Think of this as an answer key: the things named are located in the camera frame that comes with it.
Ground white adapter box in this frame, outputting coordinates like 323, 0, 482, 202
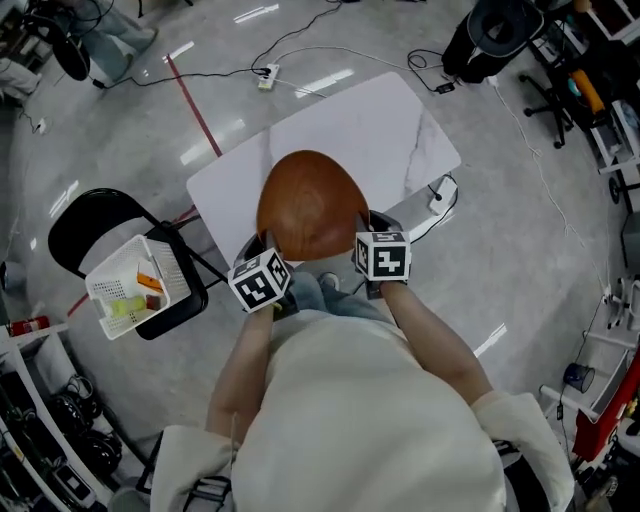
428, 177, 459, 215

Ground green drink bottle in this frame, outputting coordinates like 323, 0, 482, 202
110, 295, 147, 319

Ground white power strip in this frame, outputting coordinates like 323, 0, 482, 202
257, 63, 280, 92

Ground orange tissue packet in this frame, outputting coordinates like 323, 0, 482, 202
135, 272, 166, 295

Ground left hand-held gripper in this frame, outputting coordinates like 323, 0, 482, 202
227, 230, 292, 315

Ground brown wooden bowl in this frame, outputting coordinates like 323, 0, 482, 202
255, 149, 371, 262

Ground white perforated basket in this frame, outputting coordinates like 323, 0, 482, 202
84, 234, 191, 341

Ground white power cable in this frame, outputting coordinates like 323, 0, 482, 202
492, 82, 614, 296

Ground black office chair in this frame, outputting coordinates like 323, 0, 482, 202
519, 49, 626, 149

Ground person's right forearm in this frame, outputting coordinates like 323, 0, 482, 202
382, 282, 495, 406

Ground dark mesh waste bin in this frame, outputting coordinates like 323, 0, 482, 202
564, 363, 596, 394

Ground white marble table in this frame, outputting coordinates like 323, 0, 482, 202
185, 71, 462, 266

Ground white metal shelf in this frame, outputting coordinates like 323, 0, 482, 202
0, 322, 116, 512

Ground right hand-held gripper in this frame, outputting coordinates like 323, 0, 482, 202
353, 209, 412, 284

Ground red fire extinguisher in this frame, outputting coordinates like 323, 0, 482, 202
7, 314, 51, 338

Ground pile of black headsets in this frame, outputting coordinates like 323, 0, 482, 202
47, 374, 124, 476

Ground black power cable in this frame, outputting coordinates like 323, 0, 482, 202
92, 0, 344, 90

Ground black folding chair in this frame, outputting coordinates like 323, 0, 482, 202
48, 188, 226, 341

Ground person's cream shirt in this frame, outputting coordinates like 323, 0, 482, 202
149, 309, 576, 512

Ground person's left forearm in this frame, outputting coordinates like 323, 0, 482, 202
205, 304, 277, 441

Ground person's blue jeans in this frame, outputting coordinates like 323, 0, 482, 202
289, 272, 396, 326

